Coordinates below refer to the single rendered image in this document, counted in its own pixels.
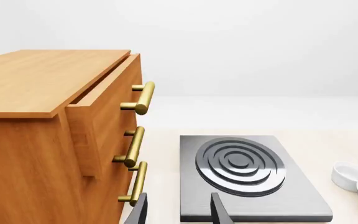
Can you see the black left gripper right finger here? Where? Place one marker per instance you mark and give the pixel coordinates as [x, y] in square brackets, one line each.
[221, 213]

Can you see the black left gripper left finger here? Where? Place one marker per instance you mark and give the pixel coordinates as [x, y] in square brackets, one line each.
[138, 213]

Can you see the flat black stove plate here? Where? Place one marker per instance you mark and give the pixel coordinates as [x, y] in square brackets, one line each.
[238, 177]

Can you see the white ramekin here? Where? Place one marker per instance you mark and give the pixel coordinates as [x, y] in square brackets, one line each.
[348, 176]

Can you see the wooden drawer, slightly open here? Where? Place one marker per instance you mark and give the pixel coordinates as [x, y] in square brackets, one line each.
[104, 105]

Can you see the wooden cabinet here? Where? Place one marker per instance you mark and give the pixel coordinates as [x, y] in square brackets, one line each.
[26, 130]

